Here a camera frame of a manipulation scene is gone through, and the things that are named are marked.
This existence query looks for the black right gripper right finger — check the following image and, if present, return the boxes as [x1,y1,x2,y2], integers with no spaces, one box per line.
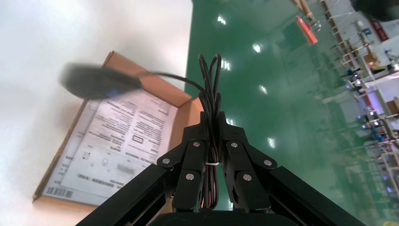
[218,112,365,226]

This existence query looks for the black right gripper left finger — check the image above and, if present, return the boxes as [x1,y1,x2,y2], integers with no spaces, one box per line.
[76,112,208,226]

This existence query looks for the black mouse cable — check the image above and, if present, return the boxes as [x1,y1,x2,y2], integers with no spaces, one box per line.
[137,53,223,210]

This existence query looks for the black computer mouse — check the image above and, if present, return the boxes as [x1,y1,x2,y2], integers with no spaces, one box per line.
[59,63,144,101]

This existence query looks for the open brown cardboard box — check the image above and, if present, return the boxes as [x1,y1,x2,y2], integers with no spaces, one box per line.
[32,50,204,213]

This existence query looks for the printed white paper sheet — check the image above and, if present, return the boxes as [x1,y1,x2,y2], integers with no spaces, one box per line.
[42,89,179,207]

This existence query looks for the red floor object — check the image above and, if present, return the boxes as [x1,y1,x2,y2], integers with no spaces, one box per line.
[295,16,319,45]

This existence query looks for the white workbench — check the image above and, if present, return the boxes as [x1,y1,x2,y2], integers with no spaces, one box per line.
[322,70,399,107]

